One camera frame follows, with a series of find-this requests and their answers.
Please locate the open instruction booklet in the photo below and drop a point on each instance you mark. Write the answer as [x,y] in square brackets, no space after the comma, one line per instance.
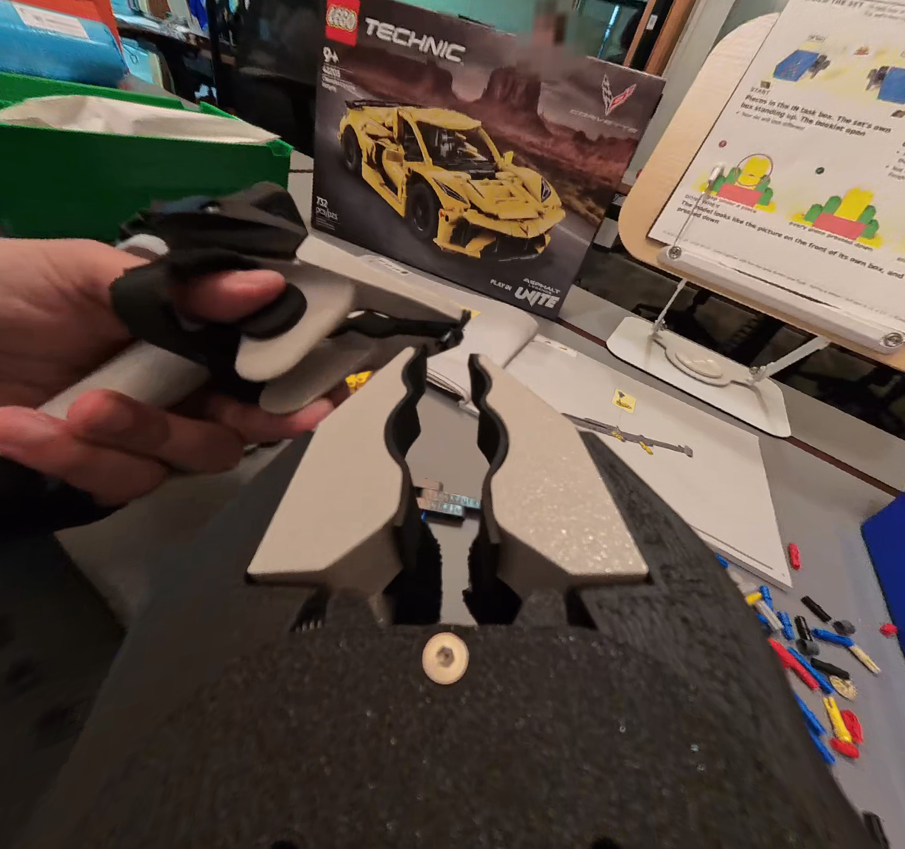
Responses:
[672,495]

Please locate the blue plastic bin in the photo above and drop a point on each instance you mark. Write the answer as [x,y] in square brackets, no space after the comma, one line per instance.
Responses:
[887,566]

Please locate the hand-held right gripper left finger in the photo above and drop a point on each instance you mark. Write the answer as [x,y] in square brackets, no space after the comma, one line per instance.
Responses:
[332,503]

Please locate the white paper sheet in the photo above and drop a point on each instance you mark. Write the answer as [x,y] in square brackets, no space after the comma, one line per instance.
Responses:
[141,121]

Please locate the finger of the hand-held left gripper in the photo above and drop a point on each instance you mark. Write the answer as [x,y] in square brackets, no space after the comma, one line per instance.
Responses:
[353,358]
[382,294]

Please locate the light blue package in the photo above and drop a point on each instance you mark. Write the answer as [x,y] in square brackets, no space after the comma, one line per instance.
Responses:
[56,50]

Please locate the wooden document board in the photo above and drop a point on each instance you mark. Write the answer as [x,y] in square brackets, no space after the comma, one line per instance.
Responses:
[679,121]

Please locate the long grey lego beam assembly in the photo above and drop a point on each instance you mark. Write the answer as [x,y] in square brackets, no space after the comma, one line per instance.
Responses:
[445,503]

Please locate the person's left hand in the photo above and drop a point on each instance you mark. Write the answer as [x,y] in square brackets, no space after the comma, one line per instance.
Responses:
[56,312]

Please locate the black lego pin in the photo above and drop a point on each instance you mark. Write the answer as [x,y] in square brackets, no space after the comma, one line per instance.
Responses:
[454,329]

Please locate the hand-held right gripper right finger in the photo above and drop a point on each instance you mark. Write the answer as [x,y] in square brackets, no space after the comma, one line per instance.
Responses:
[558,503]

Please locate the printed instruction sheet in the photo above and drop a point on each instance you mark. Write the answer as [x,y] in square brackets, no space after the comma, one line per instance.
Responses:
[813,121]

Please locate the lego set box with yellow car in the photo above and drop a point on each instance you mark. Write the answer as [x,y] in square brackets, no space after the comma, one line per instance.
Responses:
[495,121]

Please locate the pile of small colourful lego pieces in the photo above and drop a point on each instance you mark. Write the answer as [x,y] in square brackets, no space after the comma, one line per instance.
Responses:
[806,658]

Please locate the green plastic bin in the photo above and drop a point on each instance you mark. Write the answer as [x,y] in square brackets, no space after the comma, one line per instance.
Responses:
[106,185]

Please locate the red lego pin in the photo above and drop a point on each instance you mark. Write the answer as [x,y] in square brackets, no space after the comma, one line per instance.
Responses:
[795,556]

